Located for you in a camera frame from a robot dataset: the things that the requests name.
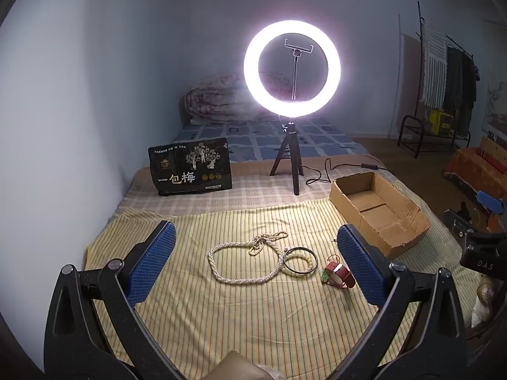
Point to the black phone holder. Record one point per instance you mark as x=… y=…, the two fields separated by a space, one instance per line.
x=295 y=49

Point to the beige plaid sheet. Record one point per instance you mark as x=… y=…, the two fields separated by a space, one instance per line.
x=257 y=194

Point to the black tripod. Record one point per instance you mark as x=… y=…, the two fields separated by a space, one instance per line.
x=291 y=154

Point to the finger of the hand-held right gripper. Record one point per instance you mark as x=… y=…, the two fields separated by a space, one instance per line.
x=491 y=201
x=498 y=221

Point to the black snack bag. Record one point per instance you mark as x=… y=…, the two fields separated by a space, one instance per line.
x=190 y=166

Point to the tan cloth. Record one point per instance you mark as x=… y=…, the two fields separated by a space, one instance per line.
x=241 y=368

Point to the red flat box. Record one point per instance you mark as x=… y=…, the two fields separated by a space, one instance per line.
x=493 y=163

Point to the black shoe rack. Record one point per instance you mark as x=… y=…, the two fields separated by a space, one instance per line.
x=401 y=130

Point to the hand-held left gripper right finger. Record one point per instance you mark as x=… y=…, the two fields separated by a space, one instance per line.
x=358 y=265

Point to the white door panel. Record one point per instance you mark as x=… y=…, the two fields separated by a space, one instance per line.
x=408 y=87

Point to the dark thin bangle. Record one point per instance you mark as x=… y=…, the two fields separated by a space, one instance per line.
x=300 y=273

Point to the cardboard box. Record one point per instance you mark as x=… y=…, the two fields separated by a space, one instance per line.
x=380 y=221

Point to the blue checked bed sheet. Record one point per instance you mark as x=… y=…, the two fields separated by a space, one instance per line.
x=245 y=142

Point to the black clothes rack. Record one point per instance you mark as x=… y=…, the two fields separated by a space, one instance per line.
x=420 y=27

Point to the striped hanging towel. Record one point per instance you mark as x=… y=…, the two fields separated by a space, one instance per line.
x=433 y=59

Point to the dark hanging clothes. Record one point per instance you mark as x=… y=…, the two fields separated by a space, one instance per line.
x=459 y=83

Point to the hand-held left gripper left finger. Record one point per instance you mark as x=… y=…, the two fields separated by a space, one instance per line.
x=152 y=263

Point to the yellow striped cloth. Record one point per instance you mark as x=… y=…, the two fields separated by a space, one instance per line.
x=222 y=316

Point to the person's right hand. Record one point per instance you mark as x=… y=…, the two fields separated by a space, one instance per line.
x=482 y=299

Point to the wooden cabinet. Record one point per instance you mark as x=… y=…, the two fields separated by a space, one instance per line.
x=495 y=146

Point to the yellow box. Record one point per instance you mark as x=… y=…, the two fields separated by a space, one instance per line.
x=441 y=122

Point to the ink landscape wall painting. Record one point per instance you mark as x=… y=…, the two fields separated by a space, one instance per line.
x=497 y=103

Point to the folded floral quilt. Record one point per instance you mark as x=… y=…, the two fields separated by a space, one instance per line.
x=214 y=103

